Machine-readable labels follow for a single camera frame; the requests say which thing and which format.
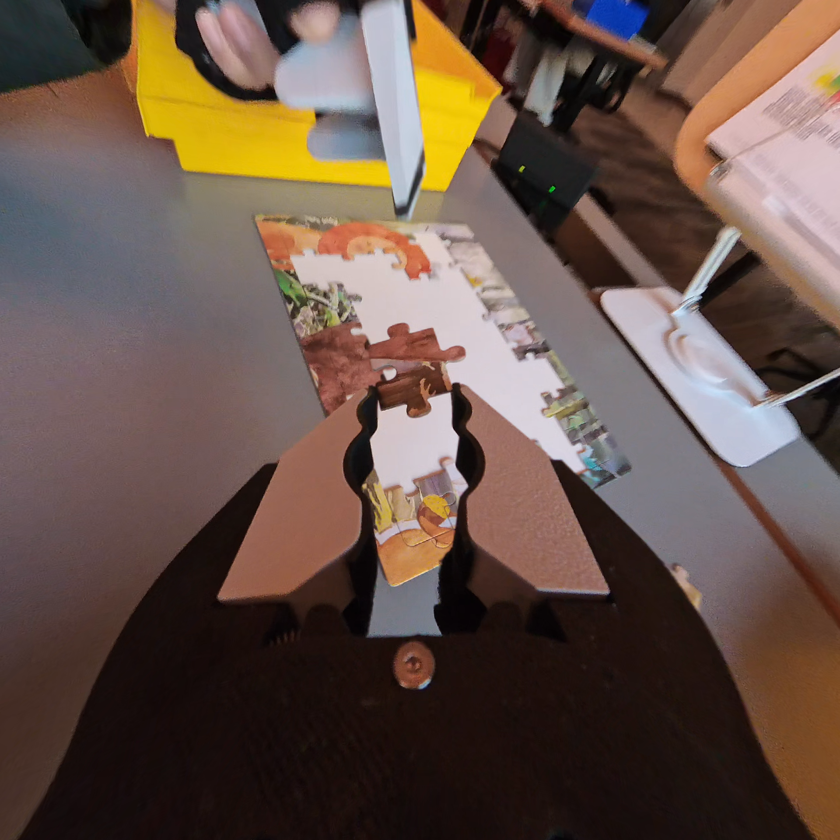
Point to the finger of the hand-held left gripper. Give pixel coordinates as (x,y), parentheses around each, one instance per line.
(394,98)

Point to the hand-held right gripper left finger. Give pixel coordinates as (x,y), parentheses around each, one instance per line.
(295,525)

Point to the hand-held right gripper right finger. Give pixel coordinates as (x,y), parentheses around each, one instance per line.
(525,525)

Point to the dark brown puzzle piece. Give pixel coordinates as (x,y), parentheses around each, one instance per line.
(410,390)

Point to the jigsaw puzzle board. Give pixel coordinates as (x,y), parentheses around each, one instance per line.
(420,302)

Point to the grey desk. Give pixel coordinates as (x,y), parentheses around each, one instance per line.
(131,328)

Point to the person's left hand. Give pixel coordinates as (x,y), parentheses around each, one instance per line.
(236,49)

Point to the yellow plastic bin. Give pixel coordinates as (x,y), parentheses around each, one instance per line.
(229,138)

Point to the black box with green lights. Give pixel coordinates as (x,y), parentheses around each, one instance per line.
(544,157)

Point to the reddish brown puzzle piece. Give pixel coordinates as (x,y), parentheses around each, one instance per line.
(413,344)

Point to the brown background table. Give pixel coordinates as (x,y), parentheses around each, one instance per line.
(610,49)

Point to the blue box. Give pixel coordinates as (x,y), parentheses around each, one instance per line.
(610,16)

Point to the tan rounded table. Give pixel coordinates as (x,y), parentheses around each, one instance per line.
(735,79)

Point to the printed paper sheets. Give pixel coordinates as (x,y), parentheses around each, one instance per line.
(787,131)

